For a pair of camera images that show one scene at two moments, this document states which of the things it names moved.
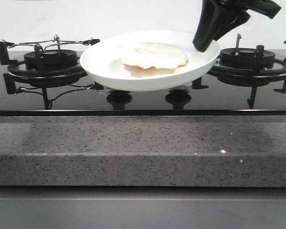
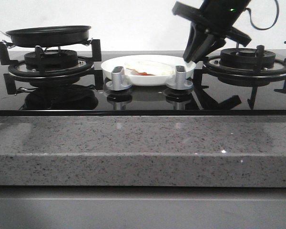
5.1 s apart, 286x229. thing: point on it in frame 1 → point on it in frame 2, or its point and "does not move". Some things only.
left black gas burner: x=52 y=59 does not move
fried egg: x=146 y=55 → x=148 y=67
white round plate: x=102 y=62 → x=147 y=70
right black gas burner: x=244 y=57 does not move
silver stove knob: x=178 y=91 → x=180 y=83
